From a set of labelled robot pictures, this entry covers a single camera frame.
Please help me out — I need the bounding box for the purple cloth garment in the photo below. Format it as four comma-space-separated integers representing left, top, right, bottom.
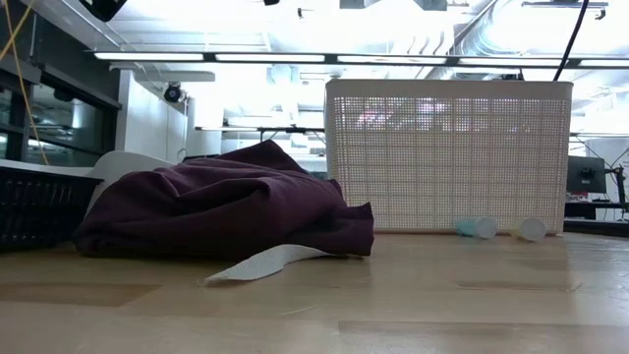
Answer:
72, 139, 375, 262

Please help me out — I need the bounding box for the white paper sheet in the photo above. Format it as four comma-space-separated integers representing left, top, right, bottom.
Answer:
201, 244, 340, 287

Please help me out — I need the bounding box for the blue vial with white pills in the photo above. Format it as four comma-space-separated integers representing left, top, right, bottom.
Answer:
454, 215, 498, 241

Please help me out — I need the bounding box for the white plastic bin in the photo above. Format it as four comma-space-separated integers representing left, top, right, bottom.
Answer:
84, 149, 177, 217

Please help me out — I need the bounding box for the small black plastic basket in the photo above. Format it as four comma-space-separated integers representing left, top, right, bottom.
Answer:
0, 164, 105, 253

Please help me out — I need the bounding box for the large white perforated basket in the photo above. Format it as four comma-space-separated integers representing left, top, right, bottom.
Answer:
323, 78, 575, 235

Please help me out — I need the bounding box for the dark glass partition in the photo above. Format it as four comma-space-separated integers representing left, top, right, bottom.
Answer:
0, 0, 123, 168

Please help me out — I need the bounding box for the white cabinet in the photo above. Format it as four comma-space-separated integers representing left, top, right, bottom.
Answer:
113, 68, 223, 166

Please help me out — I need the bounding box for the black computer monitor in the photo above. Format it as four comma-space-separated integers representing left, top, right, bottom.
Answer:
566, 155, 608, 195

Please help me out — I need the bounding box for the dark background desk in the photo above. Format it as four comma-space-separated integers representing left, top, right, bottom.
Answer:
563, 200, 629, 221

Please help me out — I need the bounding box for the round black ceiling camera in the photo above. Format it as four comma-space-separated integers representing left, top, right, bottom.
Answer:
163, 82, 184, 104

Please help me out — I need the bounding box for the yellow cable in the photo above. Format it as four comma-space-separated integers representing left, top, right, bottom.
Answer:
0, 0, 50, 167

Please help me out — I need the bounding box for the black overhead frame bar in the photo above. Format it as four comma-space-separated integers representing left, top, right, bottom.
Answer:
83, 48, 629, 69

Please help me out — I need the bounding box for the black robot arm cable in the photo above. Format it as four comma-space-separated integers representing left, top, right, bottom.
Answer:
552, 0, 591, 84

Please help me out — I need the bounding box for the black table edge rail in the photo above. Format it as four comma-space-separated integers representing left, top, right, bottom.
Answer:
562, 218, 629, 239

